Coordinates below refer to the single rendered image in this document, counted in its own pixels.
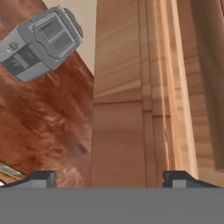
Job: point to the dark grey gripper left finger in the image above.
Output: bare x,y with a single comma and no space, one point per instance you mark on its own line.
43,177

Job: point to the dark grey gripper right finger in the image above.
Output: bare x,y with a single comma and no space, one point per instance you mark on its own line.
175,177

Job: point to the wooden base cabinet front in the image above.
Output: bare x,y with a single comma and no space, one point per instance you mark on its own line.
11,172

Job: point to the tall wooden cabinet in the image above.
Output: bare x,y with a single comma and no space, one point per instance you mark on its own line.
131,96

